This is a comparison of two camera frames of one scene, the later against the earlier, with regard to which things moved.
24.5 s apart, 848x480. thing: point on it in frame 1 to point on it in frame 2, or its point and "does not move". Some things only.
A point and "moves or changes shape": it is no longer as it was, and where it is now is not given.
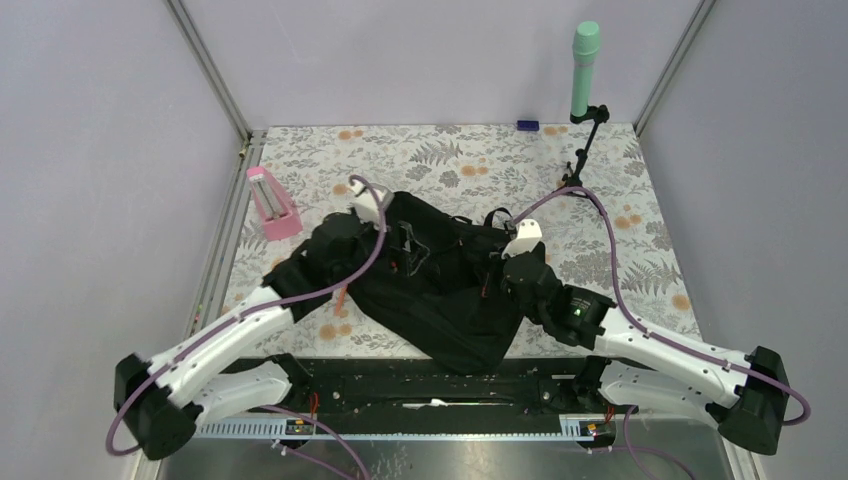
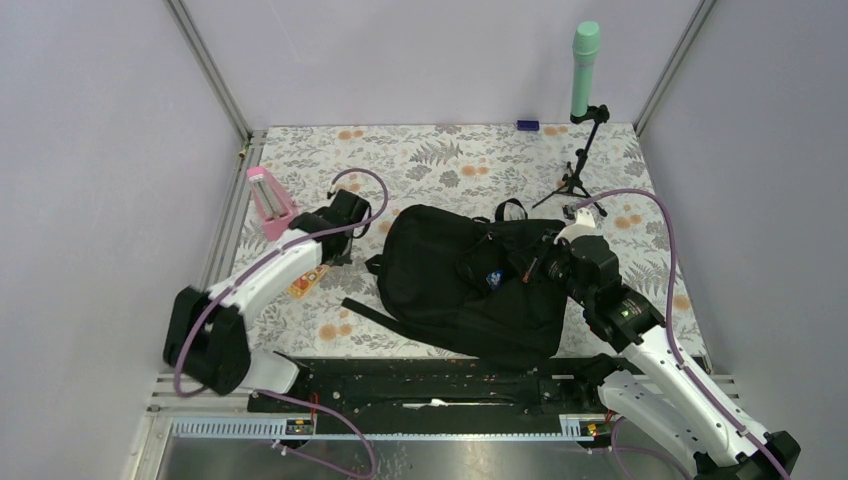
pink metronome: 279,216 does not move
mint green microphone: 585,47 does not move
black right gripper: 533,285 to 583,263
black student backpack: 432,289 moves or changes shape
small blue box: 527,125 does not move
